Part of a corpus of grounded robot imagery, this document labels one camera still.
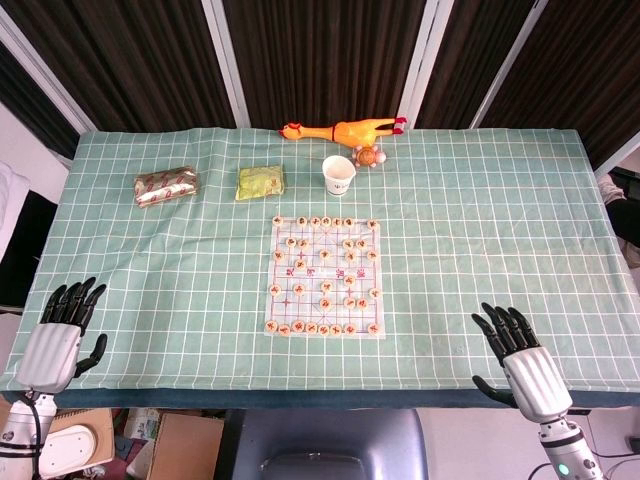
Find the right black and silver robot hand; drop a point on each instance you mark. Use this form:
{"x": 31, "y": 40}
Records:
{"x": 537, "y": 382}

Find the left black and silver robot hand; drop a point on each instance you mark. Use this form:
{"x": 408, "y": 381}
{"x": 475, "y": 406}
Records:
{"x": 47, "y": 355}

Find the wooden Chinese chess piece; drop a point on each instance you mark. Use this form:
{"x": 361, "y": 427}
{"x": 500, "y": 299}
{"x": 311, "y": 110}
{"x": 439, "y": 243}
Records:
{"x": 298, "y": 326}
{"x": 275, "y": 289}
{"x": 303, "y": 243}
{"x": 326, "y": 221}
{"x": 374, "y": 292}
{"x": 310, "y": 328}
{"x": 349, "y": 279}
{"x": 290, "y": 242}
{"x": 349, "y": 222}
{"x": 323, "y": 329}
{"x": 325, "y": 303}
{"x": 348, "y": 244}
{"x": 338, "y": 222}
{"x": 278, "y": 220}
{"x": 350, "y": 328}
{"x": 350, "y": 256}
{"x": 360, "y": 244}
{"x": 300, "y": 263}
{"x": 299, "y": 288}
{"x": 271, "y": 326}
{"x": 362, "y": 303}
{"x": 373, "y": 328}
{"x": 372, "y": 224}
{"x": 302, "y": 221}
{"x": 336, "y": 329}
{"x": 315, "y": 221}
{"x": 327, "y": 286}
{"x": 284, "y": 329}
{"x": 279, "y": 256}
{"x": 325, "y": 254}
{"x": 349, "y": 301}
{"x": 371, "y": 255}

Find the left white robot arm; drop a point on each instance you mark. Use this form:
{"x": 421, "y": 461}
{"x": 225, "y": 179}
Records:
{"x": 17, "y": 425}

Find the brown spiral notebook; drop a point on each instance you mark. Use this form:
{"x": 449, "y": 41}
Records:
{"x": 102, "y": 425}

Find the white oval device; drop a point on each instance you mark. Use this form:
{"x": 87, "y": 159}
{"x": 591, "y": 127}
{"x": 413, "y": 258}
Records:
{"x": 70, "y": 450}

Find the stack of printed papers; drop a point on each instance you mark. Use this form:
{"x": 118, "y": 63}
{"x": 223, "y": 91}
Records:
{"x": 142, "y": 425}

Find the green grid tablecloth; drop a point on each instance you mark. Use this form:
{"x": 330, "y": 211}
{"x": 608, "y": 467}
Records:
{"x": 175, "y": 250}

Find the brown cardboard box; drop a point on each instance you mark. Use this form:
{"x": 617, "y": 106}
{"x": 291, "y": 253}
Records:
{"x": 187, "y": 447}

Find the gold foil snack packet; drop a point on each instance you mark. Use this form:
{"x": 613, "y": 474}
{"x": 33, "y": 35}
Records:
{"x": 165, "y": 187}

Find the blue grey chair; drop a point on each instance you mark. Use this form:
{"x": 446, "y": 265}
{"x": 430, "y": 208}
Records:
{"x": 325, "y": 432}

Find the dark brown curtain panel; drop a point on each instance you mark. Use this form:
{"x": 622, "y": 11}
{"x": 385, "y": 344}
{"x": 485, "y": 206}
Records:
{"x": 575, "y": 75}
{"x": 125, "y": 65}
{"x": 325, "y": 60}
{"x": 30, "y": 110}
{"x": 470, "y": 65}

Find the translucent Chinese chess board sheet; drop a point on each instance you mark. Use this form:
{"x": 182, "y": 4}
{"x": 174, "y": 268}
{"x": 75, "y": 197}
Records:
{"x": 332, "y": 237}

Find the yellow green snack packet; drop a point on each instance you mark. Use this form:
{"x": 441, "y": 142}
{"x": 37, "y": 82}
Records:
{"x": 260, "y": 182}

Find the white paper cup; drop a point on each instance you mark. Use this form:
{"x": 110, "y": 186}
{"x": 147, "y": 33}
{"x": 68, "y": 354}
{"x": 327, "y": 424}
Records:
{"x": 340, "y": 185}

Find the small turtle toy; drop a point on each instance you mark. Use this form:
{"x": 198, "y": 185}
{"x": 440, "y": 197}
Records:
{"x": 366, "y": 156}

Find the yellow rubber chicken toy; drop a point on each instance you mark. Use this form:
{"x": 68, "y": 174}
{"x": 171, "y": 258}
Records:
{"x": 350, "y": 132}

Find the white frame post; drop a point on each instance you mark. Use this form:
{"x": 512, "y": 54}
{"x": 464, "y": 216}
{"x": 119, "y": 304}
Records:
{"x": 508, "y": 60}
{"x": 50, "y": 95}
{"x": 620, "y": 157}
{"x": 225, "y": 60}
{"x": 426, "y": 60}

